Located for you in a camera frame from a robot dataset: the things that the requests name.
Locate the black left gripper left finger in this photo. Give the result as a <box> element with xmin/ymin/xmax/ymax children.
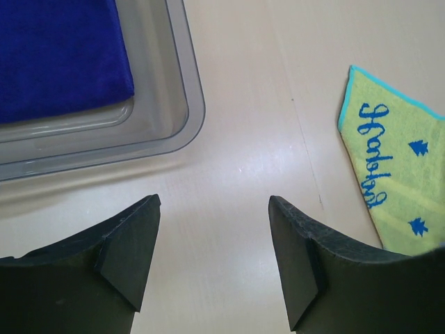
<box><xmin>1</xmin><ymin>195</ymin><xmax>161</xmax><ymax>333</ymax></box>

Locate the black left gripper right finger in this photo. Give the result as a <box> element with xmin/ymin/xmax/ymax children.
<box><xmin>268</xmin><ymin>196</ymin><xmax>444</xmax><ymax>333</ymax></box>

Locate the yellow towel teal trim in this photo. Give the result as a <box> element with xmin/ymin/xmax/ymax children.
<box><xmin>337</xmin><ymin>65</ymin><xmax>444</xmax><ymax>256</ymax></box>

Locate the purple towel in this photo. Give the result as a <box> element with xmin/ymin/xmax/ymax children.
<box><xmin>1</xmin><ymin>1</ymin><xmax>135</xmax><ymax>124</ymax></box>

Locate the smoky clear plastic bin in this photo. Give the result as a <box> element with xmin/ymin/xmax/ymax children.
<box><xmin>1</xmin><ymin>1</ymin><xmax>205</xmax><ymax>180</ymax></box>

